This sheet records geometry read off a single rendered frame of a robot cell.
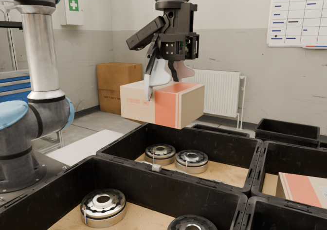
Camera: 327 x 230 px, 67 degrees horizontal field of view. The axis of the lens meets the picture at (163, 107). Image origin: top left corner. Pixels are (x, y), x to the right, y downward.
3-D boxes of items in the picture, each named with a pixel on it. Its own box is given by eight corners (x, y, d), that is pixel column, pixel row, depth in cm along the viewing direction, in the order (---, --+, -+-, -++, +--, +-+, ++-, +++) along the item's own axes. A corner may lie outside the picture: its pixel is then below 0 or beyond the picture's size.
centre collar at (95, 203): (87, 203, 57) (87, 201, 57) (103, 192, 61) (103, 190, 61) (103, 210, 55) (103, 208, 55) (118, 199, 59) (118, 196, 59)
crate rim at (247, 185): (93, 161, 67) (92, 153, 66) (148, 126, 93) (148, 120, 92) (248, 203, 50) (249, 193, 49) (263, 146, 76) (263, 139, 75)
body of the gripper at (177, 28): (183, 64, 50) (185, -1, 47) (148, 61, 54) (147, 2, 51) (198, 61, 56) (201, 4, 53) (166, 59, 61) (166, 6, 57)
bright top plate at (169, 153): (139, 154, 81) (139, 153, 81) (153, 143, 90) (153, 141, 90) (168, 160, 78) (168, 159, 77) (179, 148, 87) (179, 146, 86)
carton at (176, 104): (121, 116, 60) (119, 85, 58) (149, 105, 69) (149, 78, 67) (180, 129, 52) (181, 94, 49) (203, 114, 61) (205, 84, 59)
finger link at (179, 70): (196, 92, 62) (188, 62, 56) (175, 89, 65) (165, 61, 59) (200, 83, 64) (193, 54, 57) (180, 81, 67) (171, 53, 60)
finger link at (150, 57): (146, 71, 50) (159, 33, 52) (140, 70, 51) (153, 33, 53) (156, 81, 54) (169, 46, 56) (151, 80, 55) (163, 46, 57)
